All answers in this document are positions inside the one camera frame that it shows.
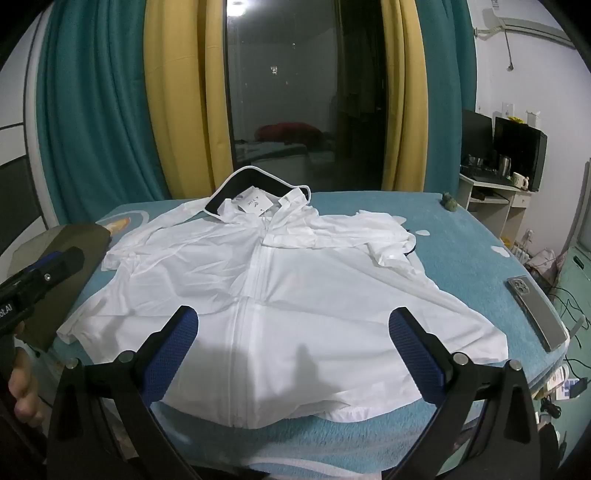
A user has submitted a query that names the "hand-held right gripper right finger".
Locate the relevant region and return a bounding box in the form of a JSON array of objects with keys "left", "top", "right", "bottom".
[{"left": 383, "top": 307, "right": 541, "bottom": 480}]

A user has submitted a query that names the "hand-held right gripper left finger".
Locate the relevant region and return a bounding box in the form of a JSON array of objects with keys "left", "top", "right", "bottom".
[{"left": 47, "top": 305, "right": 259, "bottom": 480}]

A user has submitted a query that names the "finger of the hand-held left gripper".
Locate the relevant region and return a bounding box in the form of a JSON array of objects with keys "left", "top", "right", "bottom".
[{"left": 11, "top": 247, "right": 85, "bottom": 301}]

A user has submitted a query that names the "white zip jacket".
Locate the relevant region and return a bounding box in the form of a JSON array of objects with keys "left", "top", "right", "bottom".
[{"left": 58, "top": 167, "right": 509, "bottom": 428}]

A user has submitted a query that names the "person's left hand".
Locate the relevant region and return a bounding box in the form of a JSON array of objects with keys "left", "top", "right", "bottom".
[{"left": 8, "top": 353, "right": 49, "bottom": 428}]

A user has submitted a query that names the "olive green cloth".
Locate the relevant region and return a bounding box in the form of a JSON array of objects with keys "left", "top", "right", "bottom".
[{"left": 9, "top": 223, "right": 115, "bottom": 352}]

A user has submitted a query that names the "teal printed blanket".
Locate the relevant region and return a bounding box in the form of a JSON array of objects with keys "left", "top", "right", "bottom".
[{"left": 14, "top": 189, "right": 573, "bottom": 480}]

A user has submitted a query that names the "smartphone in clear case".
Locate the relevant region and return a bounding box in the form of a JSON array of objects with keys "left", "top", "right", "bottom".
[{"left": 505, "top": 275, "right": 568, "bottom": 353}]

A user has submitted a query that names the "teal curtain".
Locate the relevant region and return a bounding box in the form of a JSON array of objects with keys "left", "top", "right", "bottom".
[
  {"left": 455, "top": 0, "right": 479, "bottom": 195},
  {"left": 34, "top": 0, "right": 172, "bottom": 228}
]

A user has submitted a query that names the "white computer desk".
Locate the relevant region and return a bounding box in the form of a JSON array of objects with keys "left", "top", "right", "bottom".
[{"left": 458, "top": 167, "right": 533, "bottom": 239}]

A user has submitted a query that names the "pale green cabinet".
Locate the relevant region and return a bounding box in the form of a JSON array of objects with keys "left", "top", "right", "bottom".
[{"left": 560, "top": 246, "right": 591, "bottom": 326}]

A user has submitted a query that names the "yellow curtain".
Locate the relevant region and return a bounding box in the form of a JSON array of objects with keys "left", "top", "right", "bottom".
[
  {"left": 380, "top": 0, "right": 428, "bottom": 193},
  {"left": 143, "top": 0, "right": 235, "bottom": 200}
]

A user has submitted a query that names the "black slim monitor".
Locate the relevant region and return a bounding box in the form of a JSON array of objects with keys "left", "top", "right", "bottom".
[{"left": 462, "top": 109, "right": 494, "bottom": 168}]

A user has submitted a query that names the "black wide monitor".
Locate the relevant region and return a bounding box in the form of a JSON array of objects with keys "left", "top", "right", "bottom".
[{"left": 492, "top": 116, "right": 549, "bottom": 193}]

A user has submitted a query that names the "dark glass window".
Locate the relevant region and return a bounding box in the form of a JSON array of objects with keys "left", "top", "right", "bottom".
[{"left": 224, "top": 0, "right": 389, "bottom": 195}]

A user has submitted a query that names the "white air conditioner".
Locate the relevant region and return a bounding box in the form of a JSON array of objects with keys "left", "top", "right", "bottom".
[{"left": 488, "top": 13, "right": 579, "bottom": 51}]

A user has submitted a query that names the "grey wall cable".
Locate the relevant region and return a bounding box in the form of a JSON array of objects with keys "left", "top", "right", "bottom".
[{"left": 500, "top": 28, "right": 516, "bottom": 73}]

